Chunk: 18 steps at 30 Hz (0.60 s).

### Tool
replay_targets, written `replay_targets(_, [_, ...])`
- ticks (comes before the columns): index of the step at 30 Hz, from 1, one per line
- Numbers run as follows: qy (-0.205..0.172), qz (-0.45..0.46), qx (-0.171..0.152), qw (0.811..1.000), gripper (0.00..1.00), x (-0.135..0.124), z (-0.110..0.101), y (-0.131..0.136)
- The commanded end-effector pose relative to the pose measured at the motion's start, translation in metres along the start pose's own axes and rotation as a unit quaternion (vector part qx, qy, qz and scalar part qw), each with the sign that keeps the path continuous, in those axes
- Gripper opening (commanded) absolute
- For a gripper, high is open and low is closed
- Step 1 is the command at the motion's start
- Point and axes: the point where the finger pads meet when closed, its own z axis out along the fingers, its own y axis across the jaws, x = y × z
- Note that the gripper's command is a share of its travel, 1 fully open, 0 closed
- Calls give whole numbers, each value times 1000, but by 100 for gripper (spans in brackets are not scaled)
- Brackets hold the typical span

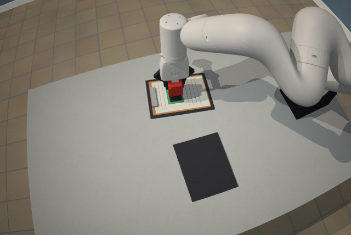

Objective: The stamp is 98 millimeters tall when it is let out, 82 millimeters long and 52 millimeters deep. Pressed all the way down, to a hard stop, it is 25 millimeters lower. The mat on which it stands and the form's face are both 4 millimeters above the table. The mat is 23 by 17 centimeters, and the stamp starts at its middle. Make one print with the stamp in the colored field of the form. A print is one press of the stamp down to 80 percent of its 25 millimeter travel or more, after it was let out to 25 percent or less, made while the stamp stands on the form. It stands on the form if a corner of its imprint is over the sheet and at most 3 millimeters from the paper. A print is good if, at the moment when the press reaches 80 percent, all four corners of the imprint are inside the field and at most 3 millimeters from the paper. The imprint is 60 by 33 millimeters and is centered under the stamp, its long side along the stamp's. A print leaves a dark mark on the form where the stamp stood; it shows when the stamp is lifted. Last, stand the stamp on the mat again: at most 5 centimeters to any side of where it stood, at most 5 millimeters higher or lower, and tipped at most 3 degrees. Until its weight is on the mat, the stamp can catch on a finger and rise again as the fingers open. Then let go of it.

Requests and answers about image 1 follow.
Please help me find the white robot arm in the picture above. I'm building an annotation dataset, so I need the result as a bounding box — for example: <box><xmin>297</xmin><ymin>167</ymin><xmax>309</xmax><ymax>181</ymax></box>
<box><xmin>160</xmin><ymin>7</ymin><xmax>351</xmax><ymax>107</ymax></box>

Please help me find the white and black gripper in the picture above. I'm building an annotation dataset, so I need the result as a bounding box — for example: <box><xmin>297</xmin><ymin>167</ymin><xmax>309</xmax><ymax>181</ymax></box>
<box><xmin>154</xmin><ymin>55</ymin><xmax>195</xmax><ymax>90</ymax></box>

